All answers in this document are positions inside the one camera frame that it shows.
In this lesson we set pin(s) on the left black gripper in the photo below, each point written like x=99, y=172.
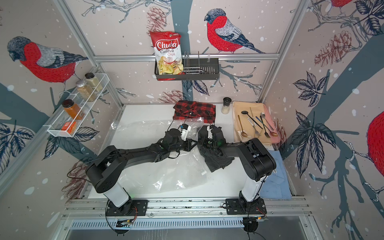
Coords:
x=188, y=143

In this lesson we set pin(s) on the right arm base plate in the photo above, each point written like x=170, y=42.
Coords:
x=241, y=207

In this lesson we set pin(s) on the beige cloth napkin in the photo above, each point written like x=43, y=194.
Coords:
x=255, y=110

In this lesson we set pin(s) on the small orange box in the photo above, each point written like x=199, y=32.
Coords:
x=69, y=127

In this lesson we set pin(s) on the clear plastic vacuum bag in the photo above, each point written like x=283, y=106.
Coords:
x=182, y=171

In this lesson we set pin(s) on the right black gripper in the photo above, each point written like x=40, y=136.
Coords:
x=202, y=144

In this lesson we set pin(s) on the glass shaker black lid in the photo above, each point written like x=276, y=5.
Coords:
x=226, y=105

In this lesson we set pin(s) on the dark grey striped shirt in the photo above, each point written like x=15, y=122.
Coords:
x=214, y=158

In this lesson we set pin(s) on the black ladle spoon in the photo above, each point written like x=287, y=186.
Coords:
x=247, y=113

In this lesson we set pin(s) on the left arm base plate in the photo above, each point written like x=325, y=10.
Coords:
x=131, y=208

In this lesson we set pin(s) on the iridescent spoon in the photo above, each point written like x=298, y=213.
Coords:
x=270, y=128

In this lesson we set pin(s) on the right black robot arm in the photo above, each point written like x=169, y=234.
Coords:
x=256, y=160

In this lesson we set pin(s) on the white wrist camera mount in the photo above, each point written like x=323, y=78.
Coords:
x=185, y=129

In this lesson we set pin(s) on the Chuba cassava chips bag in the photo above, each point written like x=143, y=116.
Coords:
x=167, y=49

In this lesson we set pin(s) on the spice jar silver lid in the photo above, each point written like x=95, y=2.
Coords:
x=85, y=91

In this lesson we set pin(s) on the red black plaid cloth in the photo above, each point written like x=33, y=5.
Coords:
x=191, y=110

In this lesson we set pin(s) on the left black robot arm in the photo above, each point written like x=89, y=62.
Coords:
x=105, y=171

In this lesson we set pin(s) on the folded blue cloth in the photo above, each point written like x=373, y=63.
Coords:
x=277, y=185

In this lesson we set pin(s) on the spice jar black lid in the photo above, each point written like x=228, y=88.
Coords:
x=94, y=82

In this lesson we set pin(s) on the clear acrylic wall shelf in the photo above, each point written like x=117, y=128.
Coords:
x=55, y=127

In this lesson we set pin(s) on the gold spoon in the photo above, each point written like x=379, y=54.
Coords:
x=243, y=133

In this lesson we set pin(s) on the black wire wall basket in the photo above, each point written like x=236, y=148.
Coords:
x=188, y=69

